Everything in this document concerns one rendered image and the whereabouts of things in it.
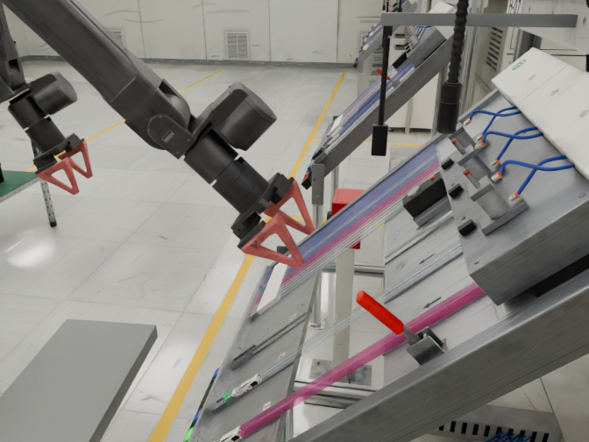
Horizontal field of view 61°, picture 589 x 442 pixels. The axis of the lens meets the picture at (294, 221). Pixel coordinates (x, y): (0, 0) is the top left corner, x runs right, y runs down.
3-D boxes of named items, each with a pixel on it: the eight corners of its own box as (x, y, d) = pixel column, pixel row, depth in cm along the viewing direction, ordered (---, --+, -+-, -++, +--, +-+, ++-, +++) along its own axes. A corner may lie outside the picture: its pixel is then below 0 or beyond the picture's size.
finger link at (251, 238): (324, 233, 69) (274, 185, 67) (316, 259, 62) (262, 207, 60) (290, 261, 71) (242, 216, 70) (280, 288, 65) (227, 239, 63)
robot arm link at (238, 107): (150, 110, 67) (140, 131, 60) (206, 45, 64) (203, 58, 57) (219, 165, 72) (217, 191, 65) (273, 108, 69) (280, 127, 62)
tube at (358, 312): (228, 404, 85) (223, 400, 85) (230, 398, 86) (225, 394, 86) (487, 235, 64) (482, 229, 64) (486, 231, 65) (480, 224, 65)
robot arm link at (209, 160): (184, 149, 69) (172, 158, 64) (216, 114, 68) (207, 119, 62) (221, 184, 71) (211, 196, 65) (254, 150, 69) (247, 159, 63)
